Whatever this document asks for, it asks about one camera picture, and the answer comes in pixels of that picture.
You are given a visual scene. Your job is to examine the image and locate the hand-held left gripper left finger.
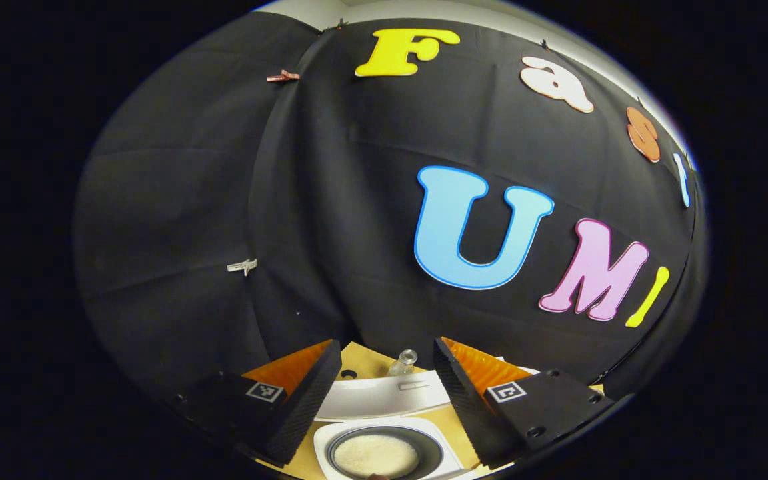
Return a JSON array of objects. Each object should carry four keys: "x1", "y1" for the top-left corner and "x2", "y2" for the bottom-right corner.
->
[{"x1": 171, "y1": 338, "x2": 343, "y2": 467}]

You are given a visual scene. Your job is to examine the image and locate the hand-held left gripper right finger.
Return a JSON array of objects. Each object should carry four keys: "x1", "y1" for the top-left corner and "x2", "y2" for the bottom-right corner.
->
[{"x1": 432, "y1": 337, "x2": 615, "y2": 469}]

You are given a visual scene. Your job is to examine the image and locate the white rice cooker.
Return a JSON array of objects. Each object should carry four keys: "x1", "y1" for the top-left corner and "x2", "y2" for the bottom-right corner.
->
[{"x1": 313, "y1": 357, "x2": 539, "y2": 480}]

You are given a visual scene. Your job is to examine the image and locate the white rice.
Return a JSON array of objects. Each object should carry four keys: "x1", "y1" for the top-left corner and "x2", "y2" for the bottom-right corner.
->
[{"x1": 334, "y1": 435, "x2": 419, "y2": 479}]

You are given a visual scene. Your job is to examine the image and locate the small glass bottle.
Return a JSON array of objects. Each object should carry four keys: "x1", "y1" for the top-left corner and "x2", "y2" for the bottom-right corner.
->
[{"x1": 387, "y1": 349, "x2": 419, "y2": 377}]

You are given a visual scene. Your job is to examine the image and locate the black backdrop cloth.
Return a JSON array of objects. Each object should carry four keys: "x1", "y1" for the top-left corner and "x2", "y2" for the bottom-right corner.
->
[{"x1": 72, "y1": 10, "x2": 708, "y2": 401}]

